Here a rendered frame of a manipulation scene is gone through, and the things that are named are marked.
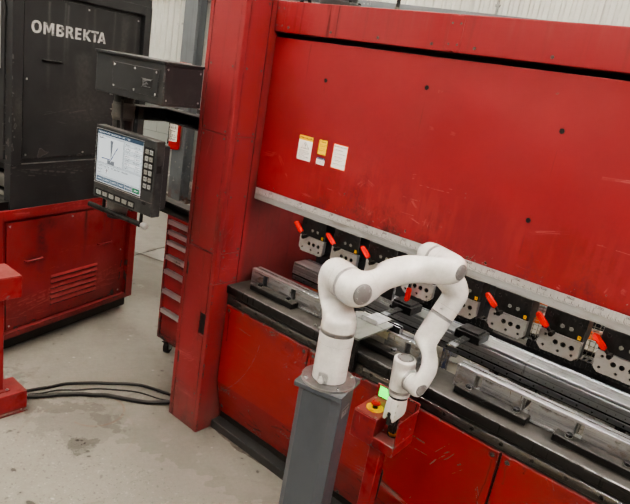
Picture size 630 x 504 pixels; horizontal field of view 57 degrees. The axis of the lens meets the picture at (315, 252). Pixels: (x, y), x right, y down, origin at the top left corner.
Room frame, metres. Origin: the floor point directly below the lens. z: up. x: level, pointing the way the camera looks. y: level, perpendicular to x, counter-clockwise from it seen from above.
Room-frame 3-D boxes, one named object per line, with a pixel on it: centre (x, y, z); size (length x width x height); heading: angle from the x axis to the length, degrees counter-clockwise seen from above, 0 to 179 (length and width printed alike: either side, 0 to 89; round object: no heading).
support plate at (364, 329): (2.37, -0.25, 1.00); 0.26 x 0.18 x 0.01; 142
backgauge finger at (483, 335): (2.40, -0.72, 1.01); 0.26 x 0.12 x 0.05; 142
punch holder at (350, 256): (2.62, -0.16, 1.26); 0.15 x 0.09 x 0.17; 52
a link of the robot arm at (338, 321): (1.86, -0.10, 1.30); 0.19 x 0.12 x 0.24; 29
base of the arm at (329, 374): (1.83, -0.12, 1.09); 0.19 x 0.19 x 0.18
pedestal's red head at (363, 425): (2.05, -0.38, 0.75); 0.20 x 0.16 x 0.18; 54
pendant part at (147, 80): (2.89, 0.93, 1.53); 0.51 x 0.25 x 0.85; 57
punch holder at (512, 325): (2.13, -0.79, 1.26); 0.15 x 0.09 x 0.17; 52
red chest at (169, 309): (3.68, 0.64, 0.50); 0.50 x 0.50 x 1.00; 52
